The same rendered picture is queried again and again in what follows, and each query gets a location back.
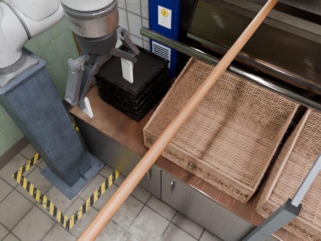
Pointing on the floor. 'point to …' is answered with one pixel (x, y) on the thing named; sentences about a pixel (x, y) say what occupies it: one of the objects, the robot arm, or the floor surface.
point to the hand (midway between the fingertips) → (108, 93)
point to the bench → (170, 172)
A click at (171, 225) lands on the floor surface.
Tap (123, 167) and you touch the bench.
